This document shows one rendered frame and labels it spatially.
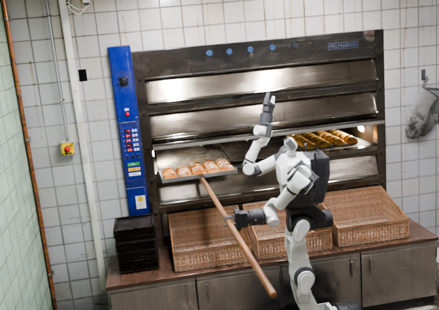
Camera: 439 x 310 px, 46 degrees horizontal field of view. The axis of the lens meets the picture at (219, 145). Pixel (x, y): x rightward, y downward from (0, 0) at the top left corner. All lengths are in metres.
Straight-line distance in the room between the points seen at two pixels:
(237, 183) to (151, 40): 1.27
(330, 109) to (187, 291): 1.76
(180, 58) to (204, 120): 0.50
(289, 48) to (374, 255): 1.66
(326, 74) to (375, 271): 1.52
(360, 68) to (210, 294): 2.06
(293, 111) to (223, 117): 0.56
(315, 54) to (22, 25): 2.14
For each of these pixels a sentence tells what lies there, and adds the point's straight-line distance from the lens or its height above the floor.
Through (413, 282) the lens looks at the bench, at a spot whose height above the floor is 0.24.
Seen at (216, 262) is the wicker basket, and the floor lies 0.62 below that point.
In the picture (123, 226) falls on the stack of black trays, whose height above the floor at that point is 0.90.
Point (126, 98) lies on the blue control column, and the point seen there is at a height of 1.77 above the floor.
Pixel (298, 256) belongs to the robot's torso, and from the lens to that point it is 3.34.
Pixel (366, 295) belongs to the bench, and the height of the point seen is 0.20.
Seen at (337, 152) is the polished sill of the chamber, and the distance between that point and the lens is 4.22.
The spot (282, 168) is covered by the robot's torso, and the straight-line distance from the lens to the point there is 3.08.
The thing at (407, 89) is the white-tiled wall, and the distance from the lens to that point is 4.40.
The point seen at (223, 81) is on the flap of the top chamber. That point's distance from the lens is 3.90.
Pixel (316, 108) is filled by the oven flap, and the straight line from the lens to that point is 4.10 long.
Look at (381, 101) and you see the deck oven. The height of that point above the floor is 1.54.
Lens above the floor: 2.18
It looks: 12 degrees down
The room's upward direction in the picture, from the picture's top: 5 degrees counter-clockwise
